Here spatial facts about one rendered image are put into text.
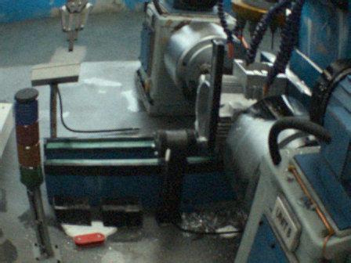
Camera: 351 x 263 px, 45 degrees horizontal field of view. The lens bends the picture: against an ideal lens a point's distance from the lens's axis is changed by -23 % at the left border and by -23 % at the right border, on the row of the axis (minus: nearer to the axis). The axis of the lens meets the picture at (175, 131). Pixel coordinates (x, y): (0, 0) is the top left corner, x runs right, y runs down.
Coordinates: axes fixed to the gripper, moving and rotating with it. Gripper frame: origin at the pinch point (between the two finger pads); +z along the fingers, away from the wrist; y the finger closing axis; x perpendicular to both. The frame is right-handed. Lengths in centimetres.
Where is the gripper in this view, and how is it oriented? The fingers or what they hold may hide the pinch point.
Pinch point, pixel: (71, 41)
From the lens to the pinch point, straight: 148.2
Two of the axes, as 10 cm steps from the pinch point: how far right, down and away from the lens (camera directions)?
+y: 9.7, -0.2, 2.5
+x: -2.4, 1.8, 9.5
